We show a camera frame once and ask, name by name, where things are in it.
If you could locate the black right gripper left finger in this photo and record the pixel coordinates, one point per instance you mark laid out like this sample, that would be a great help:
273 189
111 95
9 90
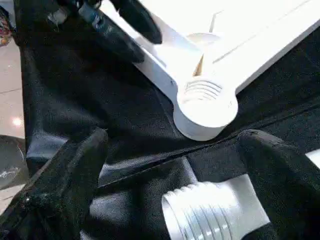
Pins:
50 200

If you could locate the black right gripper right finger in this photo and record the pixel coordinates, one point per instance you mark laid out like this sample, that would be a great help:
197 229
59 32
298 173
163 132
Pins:
287 187

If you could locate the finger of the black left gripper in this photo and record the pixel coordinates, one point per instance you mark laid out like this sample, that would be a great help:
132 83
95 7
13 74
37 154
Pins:
140 20
112 35

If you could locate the white plastic table leg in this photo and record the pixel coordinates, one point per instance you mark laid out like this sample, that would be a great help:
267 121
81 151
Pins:
212 207

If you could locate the white plastic table top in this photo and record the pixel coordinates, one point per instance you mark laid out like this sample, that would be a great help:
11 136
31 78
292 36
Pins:
225 37

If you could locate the grey rounded robot leg part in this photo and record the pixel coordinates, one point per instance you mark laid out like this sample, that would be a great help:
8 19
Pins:
10 162

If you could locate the black mat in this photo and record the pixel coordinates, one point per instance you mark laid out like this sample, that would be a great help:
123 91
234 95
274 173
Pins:
87 87

